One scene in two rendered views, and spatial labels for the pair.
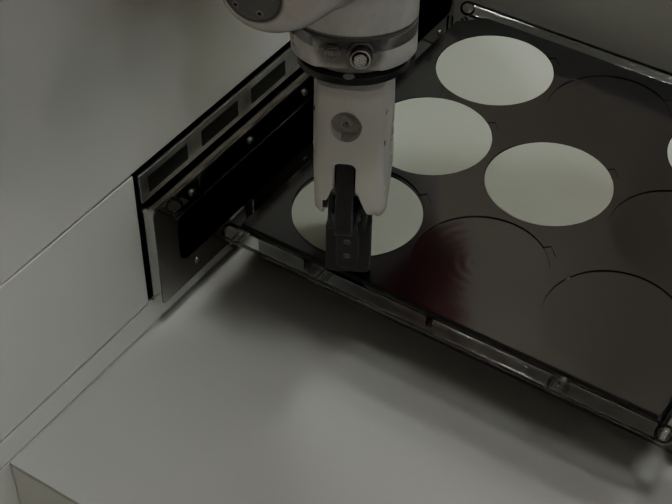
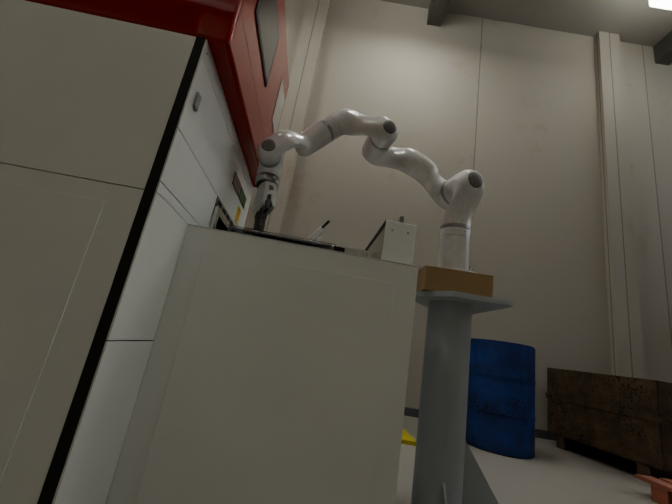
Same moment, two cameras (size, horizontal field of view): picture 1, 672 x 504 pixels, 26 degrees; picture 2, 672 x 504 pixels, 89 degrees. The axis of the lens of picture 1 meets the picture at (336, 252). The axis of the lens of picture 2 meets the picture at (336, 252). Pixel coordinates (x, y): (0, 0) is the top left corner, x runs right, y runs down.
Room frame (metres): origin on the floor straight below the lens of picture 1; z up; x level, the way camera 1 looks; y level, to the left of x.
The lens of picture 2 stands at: (-0.27, 0.43, 0.58)
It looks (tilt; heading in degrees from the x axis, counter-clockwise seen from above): 15 degrees up; 323
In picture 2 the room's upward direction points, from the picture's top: 10 degrees clockwise
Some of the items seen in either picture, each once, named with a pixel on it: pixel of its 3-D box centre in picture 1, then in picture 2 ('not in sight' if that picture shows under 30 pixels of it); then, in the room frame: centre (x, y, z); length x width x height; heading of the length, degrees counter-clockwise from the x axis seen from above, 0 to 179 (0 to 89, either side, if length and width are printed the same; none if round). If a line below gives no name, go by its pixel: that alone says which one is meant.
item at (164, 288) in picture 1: (316, 106); (227, 239); (0.97, 0.02, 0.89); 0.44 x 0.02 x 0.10; 146
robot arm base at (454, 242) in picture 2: not in sight; (453, 253); (0.49, -0.72, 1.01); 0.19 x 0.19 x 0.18
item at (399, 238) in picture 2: not in sight; (378, 264); (0.61, -0.43, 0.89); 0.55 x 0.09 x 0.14; 146
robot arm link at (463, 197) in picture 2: not in sight; (461, 201); (0.46, -0.70, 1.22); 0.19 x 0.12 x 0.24; 155
